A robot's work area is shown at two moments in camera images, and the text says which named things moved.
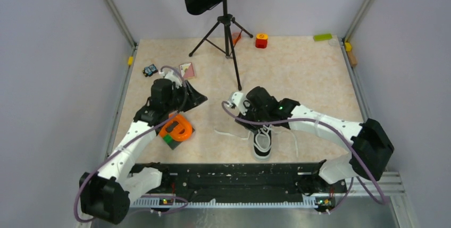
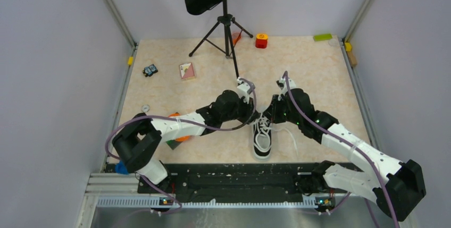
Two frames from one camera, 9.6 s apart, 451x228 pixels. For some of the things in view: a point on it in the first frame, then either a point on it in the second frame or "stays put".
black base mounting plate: (247, 182) stays put
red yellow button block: (261, 42) stays put
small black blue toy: (149, 70) stays put
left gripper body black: (179, 96) -> (243, 110)
